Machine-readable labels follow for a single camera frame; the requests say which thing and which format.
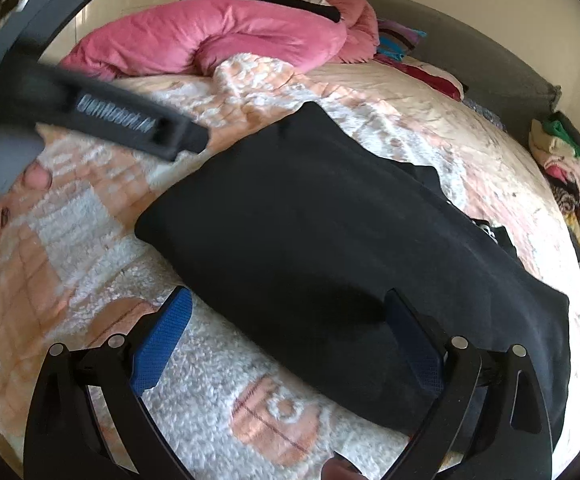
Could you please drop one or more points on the black pants with orange patches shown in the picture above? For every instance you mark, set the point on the black pants with orange patches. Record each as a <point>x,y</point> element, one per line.
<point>320,240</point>

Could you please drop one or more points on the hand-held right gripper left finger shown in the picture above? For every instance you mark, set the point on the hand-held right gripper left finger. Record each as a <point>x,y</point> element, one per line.
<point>162,345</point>

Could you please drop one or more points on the grey bed headboard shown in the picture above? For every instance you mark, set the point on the grey bed headboard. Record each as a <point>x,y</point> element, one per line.
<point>480,55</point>

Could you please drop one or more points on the pile of folded clothes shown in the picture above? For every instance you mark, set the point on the pile of folded clothes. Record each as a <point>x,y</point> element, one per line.
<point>575,175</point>

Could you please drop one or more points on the grey patterned cloth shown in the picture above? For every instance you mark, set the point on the grey patterned cloth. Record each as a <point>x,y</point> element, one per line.
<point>482,112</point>

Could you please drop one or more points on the person's left hand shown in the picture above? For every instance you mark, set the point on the person's left hand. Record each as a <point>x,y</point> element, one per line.
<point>35,177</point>

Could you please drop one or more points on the colourful pillows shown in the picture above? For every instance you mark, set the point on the colourful pillows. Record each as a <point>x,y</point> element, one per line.
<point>435,77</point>

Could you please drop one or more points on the striped colourful pillow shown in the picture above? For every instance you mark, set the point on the striped colourful pillow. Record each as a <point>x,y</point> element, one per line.
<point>400,40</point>

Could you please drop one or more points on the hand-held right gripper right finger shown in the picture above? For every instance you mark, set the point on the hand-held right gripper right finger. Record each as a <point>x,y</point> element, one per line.
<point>417,350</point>

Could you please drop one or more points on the peach and white fleece blanket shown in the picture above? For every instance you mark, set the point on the peach and white fleece blanket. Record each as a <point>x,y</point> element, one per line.
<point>120,270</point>

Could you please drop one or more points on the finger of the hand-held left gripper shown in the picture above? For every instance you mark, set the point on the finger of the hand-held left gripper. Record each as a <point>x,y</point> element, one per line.
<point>185,140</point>

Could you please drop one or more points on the light pink cloth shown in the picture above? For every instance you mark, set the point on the light pink cloth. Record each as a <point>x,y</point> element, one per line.
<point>315,1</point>

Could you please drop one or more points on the pink fleece blanket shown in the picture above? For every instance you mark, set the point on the pink fleece blanket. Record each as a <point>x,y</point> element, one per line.
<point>230,35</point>

